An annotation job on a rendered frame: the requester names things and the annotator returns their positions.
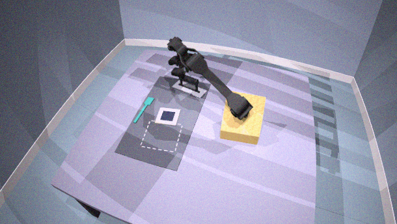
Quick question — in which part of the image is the turquoise small trowel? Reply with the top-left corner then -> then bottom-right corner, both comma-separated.
133,97 -> 154,123

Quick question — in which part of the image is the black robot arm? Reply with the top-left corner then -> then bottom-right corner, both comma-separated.
167,37 -> 253,120

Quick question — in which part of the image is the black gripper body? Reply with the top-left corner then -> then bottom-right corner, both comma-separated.
171,53 -> 193,77

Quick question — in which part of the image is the white square tile with dark blue centre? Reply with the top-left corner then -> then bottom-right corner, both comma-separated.
155,107 -> 180,126

